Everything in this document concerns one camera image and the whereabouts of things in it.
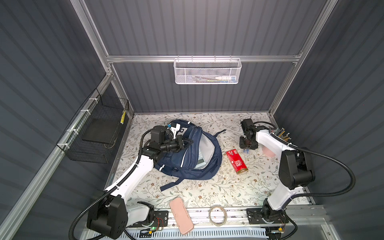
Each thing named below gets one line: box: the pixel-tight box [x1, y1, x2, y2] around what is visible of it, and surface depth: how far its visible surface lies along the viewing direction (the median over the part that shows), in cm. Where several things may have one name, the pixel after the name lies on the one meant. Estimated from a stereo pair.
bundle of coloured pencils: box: [276, 127, 292, 142], surface depth 91 cm
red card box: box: [226, 149, 249, 175], surface depth 96 cm
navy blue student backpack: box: [154, 119, 227, 192], surface depth 86 cm
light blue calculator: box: [194, 146, 207, 170], surface depth 90 cm
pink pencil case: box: [169, 197, 194, 235], surface depth 74 cm
